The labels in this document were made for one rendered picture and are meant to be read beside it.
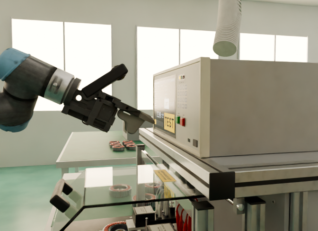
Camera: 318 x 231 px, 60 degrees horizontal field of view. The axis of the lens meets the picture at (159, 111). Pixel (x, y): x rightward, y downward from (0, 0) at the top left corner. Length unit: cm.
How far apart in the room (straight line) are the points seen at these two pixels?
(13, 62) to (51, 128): 480
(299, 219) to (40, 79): 58
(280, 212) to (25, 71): 57
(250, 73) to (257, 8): 607
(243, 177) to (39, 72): 46
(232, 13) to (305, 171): 163
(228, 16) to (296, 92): 143
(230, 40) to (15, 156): 453
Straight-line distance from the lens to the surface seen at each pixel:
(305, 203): 58
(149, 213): 93
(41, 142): 548
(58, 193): 56
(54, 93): 64
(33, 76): 64
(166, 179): 60
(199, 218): 50
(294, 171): 55
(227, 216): 78
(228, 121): 59
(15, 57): 65
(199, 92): 56
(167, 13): 580
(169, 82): 78
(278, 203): 58
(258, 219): 56
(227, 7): 210
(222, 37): 193
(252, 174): 50
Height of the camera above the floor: 124
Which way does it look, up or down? 3 degrees down
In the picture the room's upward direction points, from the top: straight up
